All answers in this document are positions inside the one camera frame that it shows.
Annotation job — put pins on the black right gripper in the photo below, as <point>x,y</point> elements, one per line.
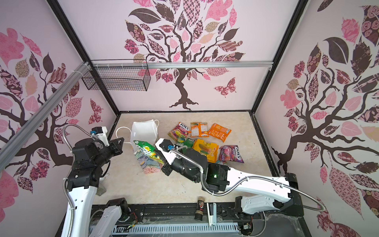
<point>168,169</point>

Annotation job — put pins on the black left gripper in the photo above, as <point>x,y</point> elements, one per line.
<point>117,146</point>

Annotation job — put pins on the green snack packet front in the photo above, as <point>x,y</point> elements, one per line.
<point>148,150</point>

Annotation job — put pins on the green snack packet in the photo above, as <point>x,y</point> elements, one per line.
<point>185,142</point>
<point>148,150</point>

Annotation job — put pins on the floral paper gift bag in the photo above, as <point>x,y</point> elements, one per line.
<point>143,136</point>

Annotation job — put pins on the pink Fox's candy packet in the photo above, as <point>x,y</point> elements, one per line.
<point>230,153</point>

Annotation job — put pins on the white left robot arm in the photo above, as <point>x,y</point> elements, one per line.
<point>81,185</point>

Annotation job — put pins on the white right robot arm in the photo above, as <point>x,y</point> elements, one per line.
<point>266,193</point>

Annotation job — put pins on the green snack packet middle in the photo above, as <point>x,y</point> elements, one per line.
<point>185,142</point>

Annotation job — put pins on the yellow-pink Fox's candy packet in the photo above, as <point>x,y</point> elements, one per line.
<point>179,131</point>

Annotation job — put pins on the yellow snack packet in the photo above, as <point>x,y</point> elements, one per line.
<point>210,150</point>

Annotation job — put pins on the small orange snack packet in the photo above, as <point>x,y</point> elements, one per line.
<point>199,129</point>

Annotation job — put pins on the orange snack packet right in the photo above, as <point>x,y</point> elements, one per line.
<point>219,132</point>

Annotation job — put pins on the brown cylindrical bottle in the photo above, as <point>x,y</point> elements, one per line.
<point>199,212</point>

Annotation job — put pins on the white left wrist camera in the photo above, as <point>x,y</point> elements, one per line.
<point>100,133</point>

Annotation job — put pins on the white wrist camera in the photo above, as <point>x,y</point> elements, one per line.
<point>100,133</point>
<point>163,146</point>

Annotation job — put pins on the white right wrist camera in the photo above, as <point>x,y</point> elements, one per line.
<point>163,146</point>

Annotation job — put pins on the white clip bracket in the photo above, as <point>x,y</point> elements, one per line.
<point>212,214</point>

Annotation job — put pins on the black wire basket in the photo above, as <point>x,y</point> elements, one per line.
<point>121,75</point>

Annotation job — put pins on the grey slotted cable duct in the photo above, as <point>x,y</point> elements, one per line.
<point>191,228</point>

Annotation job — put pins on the aluminium rail back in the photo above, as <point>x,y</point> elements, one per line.
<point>187,65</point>

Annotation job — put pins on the aluminium rail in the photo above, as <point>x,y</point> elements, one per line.
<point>187,65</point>
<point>11,148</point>

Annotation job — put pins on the aluminium rail left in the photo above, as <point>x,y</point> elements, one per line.
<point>11,148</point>

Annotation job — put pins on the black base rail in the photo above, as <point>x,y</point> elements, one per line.
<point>270,224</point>

